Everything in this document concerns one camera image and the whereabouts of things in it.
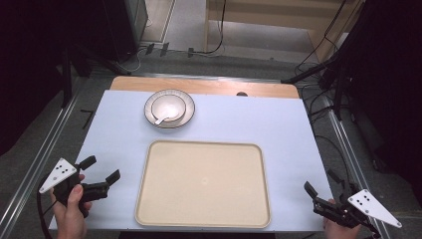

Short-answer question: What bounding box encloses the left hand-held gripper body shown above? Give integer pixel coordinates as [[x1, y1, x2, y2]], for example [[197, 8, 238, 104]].
[[39, 157, 110, 218]]

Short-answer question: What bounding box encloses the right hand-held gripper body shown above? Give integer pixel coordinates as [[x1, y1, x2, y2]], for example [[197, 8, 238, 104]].
[[313, 185, 403, 239]]

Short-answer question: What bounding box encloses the person's right hand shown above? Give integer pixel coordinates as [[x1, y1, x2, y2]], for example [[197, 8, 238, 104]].
[[322, 198, 362, 239]]

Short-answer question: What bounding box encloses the person's left hand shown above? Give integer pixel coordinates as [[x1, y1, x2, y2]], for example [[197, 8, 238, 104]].
[[49, 173, 94, 239]]

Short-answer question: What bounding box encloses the pale blue table mat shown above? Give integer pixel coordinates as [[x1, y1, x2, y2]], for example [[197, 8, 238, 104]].
[[49, 90, 333, 233]]

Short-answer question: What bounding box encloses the white ceramic spoon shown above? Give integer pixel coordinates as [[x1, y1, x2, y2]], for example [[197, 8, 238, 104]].
[[154, 107, 177, 126]]

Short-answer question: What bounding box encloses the black metal stand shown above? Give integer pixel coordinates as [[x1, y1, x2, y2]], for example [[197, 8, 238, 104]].
[[281, 49, 353, 121], [60, 42, 132, 110]]

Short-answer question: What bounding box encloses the beige plastic tray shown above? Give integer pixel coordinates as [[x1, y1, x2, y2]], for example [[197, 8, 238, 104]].
[[134, 139, 272, 229]]

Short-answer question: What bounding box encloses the white bowl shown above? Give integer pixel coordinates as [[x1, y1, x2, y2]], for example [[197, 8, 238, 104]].
[[150, 94, 187, 123]]

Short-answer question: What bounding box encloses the white plate with dark rim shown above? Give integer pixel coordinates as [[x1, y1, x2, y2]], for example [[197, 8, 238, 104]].
[[143, 89, 196, 129]]

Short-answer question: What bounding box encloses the wooden table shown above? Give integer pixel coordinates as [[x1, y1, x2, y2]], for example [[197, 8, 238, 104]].
[[108, 76, 301, 100]]

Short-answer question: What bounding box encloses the dark cabinet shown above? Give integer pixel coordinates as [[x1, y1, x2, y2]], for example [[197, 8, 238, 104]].
[[102, 0, 149, 64]]

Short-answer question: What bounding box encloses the light wooden cabinet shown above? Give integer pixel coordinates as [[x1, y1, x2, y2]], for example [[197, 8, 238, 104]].
[[204, 0, 366, 64]]

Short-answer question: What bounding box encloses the black floor cable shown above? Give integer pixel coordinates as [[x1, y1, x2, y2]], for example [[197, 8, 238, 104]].
[[314, 133, 352, 187]]

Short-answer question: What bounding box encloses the aluminium floor rail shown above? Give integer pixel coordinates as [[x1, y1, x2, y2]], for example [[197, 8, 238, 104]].
[[326, 99, 393, 239], [0, 93, 80, 239]]

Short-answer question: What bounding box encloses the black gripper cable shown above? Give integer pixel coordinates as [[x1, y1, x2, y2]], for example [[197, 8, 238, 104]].
[[35, 173, 55, 239]]

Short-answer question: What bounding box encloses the bundle of black cables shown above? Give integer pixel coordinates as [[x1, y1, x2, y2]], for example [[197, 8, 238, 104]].
[[294, 61, 336, 118]]

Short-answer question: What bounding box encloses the white floor cable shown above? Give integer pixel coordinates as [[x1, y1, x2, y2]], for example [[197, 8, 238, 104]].
[[115, 46, 149, 75]]

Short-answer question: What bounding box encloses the black hanging cable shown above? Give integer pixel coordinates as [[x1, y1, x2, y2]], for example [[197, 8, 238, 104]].
[[191, 0, 229, 56]]

